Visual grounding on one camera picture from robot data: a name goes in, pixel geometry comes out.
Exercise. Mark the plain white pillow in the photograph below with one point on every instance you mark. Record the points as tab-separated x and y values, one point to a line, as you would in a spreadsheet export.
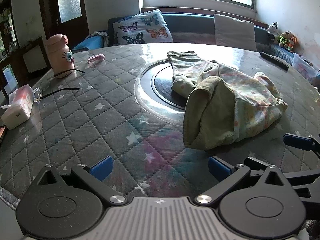
232	32

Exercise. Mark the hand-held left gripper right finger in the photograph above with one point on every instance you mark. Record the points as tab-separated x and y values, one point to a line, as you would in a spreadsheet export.
218	168

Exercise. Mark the blue cushion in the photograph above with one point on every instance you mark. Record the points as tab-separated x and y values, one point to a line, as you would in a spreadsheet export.
87	43

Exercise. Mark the dark door with frosted glass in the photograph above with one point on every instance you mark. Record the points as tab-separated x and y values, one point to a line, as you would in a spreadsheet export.
47	5

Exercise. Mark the clear plastic storage box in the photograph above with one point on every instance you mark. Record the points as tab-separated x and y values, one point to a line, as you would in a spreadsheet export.
303	68

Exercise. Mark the butterfly print pillow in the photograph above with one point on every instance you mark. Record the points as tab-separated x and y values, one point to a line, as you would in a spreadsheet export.
142	30

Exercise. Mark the dark wooden shelf cabinet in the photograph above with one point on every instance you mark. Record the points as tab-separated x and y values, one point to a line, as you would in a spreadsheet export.
17	52

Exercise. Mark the plush bear with green vest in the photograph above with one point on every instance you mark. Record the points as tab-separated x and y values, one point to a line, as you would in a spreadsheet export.
283	39

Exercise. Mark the black-armed eyeglasses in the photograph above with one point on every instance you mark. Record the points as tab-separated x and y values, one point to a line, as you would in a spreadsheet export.
70	89

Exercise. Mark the dark teal bench sofa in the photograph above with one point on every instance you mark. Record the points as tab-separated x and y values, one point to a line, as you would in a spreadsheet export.
190	23

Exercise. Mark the black and white plush toy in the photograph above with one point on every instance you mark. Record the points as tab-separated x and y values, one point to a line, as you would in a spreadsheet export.
273	30

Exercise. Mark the floral garment with green lining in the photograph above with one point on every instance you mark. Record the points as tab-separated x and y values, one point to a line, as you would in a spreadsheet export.
250	100

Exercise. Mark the orange plush toy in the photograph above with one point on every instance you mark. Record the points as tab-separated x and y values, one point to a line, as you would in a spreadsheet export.
292	44

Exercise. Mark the pink hair clip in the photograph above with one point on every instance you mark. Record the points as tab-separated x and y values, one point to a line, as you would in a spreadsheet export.
96	59

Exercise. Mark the pink cartoon bottle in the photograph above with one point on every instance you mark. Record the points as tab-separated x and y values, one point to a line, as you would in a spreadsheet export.
58	55

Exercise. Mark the black round table hotplate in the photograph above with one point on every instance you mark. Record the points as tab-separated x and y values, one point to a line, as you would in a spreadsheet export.
162	85

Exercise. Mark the small red flat item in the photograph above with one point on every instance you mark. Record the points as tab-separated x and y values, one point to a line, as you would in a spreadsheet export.
2	135

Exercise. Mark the crumpled patterned blanket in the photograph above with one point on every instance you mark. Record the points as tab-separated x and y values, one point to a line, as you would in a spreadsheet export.
98	35

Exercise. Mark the white and pink tissue pack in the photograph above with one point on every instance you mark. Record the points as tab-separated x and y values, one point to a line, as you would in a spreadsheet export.
17	110

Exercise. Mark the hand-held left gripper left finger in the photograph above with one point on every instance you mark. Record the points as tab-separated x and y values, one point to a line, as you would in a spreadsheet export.
101	168

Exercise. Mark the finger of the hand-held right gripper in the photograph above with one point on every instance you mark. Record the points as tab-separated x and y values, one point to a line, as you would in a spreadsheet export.
307	180
297	141

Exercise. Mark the black remote control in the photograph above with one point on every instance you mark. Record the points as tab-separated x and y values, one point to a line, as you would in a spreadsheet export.
273	60

